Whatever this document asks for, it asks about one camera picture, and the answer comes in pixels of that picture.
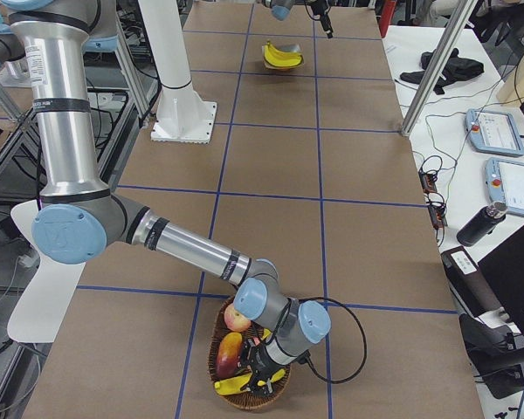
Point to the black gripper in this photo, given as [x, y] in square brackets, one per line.
[321, 10]
[258, 359]

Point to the yellow banana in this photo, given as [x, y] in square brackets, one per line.
[231, 385]
[281, 61]

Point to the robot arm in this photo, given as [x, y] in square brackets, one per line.
[78, 214]
[280, 9]

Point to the dark woven fruit basket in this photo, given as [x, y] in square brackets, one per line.
[247, 400]

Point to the grey square plate orange rim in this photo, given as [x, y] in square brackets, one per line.
[284, 59]

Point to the red mango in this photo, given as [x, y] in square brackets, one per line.
[228, 355]

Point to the upper pink apple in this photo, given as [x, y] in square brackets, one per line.
[234, 320]

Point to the black cloth bundle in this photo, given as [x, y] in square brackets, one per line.
[456, 69]

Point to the upper blue teach pendant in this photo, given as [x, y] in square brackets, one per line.
[493, 133]

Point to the blue teach pendant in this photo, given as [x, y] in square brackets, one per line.
[505, 183]
[493, 133]

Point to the lower blue teach pendant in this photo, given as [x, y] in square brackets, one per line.
[505, 183]

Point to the black water bottle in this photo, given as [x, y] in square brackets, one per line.
[482, 223]

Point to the black computer monitor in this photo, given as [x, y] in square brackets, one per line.
[503, 270]

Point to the aluminium frame post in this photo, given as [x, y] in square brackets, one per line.
[438, 61]

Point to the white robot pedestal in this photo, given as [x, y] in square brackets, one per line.
[181, 114]

